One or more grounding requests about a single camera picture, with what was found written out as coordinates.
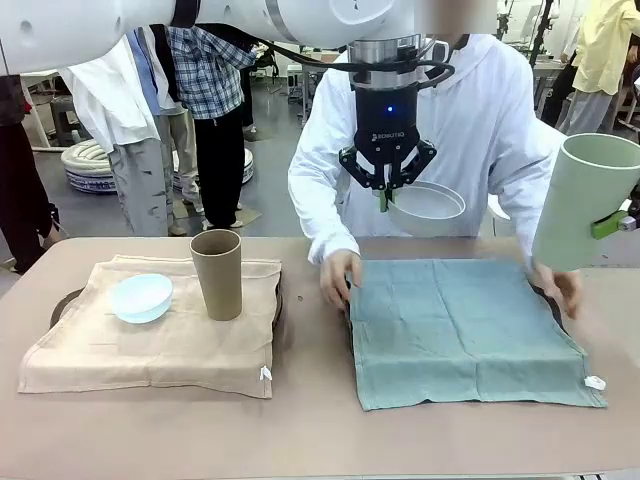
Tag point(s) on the person in dark clothes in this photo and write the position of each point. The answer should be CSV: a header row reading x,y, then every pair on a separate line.
x,y
20,175

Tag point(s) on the green cloth mat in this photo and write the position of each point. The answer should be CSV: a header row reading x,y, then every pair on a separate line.
x,y
465,330

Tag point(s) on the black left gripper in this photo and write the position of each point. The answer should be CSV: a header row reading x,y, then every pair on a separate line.
x,y
387,120

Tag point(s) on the person's right forearm white sleeve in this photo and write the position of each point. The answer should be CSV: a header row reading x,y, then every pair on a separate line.
x,y
325,225

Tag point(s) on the beige cloth mat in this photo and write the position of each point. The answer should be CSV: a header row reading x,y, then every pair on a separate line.
x,y
150,350

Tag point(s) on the brown tall cup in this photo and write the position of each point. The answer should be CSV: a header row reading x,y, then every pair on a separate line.
x,y
217,285

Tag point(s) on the person in white overshirt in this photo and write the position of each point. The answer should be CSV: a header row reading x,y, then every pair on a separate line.
x,y
130,125

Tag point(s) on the light blue bowl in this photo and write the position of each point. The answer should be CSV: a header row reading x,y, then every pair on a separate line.
x,y
142,300

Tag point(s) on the person in white hoodie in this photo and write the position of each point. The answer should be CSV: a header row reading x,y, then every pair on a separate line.
x,y
480,125

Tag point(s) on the person in plaid shirt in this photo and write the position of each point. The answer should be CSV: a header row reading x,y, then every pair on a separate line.
x,y
210,80

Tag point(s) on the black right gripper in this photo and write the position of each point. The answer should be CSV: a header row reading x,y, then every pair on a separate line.
x,y
636,197

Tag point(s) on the grey plastic stool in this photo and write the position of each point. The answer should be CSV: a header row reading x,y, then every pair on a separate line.
x,y
65,120

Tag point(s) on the person's right hand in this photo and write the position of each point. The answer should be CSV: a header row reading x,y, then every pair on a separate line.
x,y
340,277

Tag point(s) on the pale green tall cup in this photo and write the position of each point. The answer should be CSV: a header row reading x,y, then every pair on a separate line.
x,y
570,210

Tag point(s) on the person's left hand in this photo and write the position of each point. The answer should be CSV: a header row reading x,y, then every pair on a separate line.
x,y
562,290

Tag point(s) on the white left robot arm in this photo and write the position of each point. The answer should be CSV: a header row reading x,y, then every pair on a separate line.
x,y
100,30

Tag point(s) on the white bowl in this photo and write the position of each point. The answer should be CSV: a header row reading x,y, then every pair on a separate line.
x,y
425,221

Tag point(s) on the black office chair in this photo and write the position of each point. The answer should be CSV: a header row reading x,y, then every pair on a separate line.
x,y
267,62

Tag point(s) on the dark brown serving tray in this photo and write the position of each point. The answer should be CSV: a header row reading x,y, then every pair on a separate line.
x,y
554,310
55,311

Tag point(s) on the person in yellow shirt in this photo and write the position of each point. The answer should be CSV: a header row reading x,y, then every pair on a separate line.
x,y
600,50

